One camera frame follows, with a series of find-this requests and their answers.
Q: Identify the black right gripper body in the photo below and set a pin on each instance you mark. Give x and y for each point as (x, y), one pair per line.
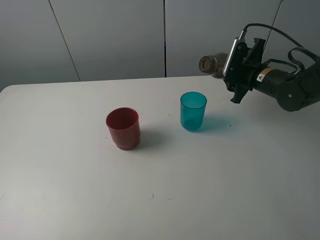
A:
(245, 61)

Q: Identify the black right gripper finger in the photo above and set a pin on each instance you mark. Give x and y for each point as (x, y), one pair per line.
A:
(239, 93)

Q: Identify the brown translucent water bottle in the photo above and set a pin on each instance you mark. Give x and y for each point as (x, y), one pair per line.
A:
(213, 64)

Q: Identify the teal translucent plastic cup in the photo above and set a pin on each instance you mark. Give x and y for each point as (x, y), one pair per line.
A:
(192, 110)

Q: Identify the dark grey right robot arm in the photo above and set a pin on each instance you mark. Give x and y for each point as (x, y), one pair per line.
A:
(293, 91)

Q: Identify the red plastic cup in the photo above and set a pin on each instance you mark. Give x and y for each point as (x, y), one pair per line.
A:
(123, 125)

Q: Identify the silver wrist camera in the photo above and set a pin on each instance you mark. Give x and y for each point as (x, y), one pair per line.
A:
(227, 64)

